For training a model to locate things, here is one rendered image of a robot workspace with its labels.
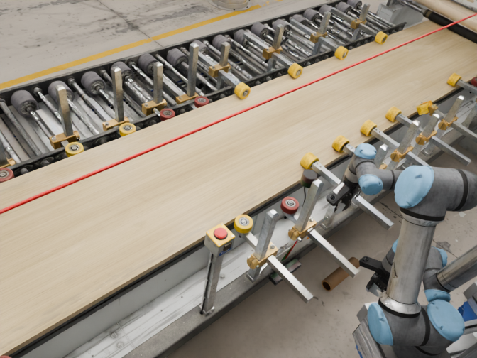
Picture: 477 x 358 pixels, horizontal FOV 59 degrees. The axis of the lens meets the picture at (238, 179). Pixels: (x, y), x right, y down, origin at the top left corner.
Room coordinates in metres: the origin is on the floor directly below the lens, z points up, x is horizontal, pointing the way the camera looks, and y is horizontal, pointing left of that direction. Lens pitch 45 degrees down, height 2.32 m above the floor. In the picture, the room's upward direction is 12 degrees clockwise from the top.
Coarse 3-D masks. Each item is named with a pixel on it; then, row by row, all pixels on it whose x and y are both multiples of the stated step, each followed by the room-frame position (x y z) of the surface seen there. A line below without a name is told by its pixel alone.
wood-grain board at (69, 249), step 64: (320, 64) 2.63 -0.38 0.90; (384, 64) 2.81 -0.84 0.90; (448, 64) 3.01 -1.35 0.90; (192, 128) 1.70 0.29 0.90; (256, 128) 1.81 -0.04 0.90; (320, 128) 1.92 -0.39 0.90; (384, 128) 2.05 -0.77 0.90; (0, 192) 1.04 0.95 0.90; (64, 192) 1.11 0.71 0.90; (128, 192) 1.18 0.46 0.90; (192, 192) 1.26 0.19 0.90; (256, 192) 1.34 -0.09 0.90; (0, 256) 0.76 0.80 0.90; (64, 256) 0.82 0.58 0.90; (128, 256) 0.87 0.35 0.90; (0, 320) 0.54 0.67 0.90; (64, 320) 0.59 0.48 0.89
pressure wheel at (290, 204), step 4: (284, 200) 1.32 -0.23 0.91; (288, 200) 1.33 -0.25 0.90; (292, 200) 1.33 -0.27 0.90; (296, 200) 1.34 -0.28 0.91; (284, 204) 1.30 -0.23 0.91; (288, 204) 1.31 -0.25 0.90; (292, 204) 1.31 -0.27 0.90; (296, 204) 1.31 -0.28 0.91; (284, 208) 1.28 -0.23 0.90; (288, 208) 1.28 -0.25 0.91; (292, 208) 1.28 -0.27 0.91; (296, 208) 1.29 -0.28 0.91; (288, 212) 1.28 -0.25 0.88; (292, 212) 1.28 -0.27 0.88
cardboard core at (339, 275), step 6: (354, 258) 1.71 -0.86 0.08; (354, 264) 1.66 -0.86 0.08; (336, 270) 1.60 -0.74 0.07; (342, 270) 1.60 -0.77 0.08; (330, 276) 1.53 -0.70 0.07; (336, 276) 1.54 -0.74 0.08; (342, 276) 1.56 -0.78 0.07; (324, 282) 1.52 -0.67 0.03; (330, 282) 1.49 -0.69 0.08; (336, 282) 1.51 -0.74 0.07; (324, 288) 1.48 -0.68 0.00; (330, 288) 1.46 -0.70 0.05
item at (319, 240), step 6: (282, 210) 1.32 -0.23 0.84; (288, 216) 1.29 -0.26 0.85; (294, 216) 1.28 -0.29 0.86; (294, 222) 1.26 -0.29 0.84; (312, 228) 1.23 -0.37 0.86; (312, 234) 1.20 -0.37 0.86; (318, 234) 1.20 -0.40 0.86; (312, 240) 1.19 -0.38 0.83; (318, 240) 1.17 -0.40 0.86; (324, 240) 1.18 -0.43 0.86; (324, 246) 1.14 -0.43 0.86; (330, 246) 1.15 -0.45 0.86; (330, 252) 1.12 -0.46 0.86; (336, 252) 1.13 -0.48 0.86; (336, 258) 1.10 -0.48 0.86; (342, 258) 1.10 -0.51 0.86; (342, 264) 1.08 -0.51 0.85; (348, 264) 1.08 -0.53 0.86; (348, 270) 1.06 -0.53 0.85; (354, 270) 1.05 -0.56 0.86; (354, 276) 1.04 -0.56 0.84
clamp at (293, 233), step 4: (308, 224) 1.24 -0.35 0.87; (312, 224) 1.24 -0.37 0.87; (292, 228) 1.21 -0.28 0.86; (308, 228) 1.22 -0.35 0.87; (288, 232) 1.19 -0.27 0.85; (292, 232) 1.18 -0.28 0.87; (296, 232) 1.18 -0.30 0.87; (300, 232) 1.19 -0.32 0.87; (304, 232) 1.20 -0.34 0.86; (292, 236) 1.17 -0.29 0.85; (296, 236) 1.17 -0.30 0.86; (300, 236) 1.19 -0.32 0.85
